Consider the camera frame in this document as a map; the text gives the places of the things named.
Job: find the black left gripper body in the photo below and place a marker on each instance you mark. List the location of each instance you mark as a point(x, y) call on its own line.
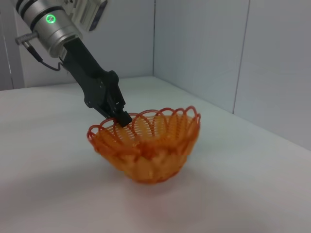
point(92, 77)

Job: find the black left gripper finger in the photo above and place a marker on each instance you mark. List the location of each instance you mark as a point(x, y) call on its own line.
point(124, 119)
point(104, 111)

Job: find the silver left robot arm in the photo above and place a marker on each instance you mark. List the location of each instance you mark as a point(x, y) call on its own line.
point(51, 26)

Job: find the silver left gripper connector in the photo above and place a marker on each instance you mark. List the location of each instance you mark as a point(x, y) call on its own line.
point(25, 38)

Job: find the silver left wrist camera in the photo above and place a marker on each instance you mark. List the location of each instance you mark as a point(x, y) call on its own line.
point(90, 13)

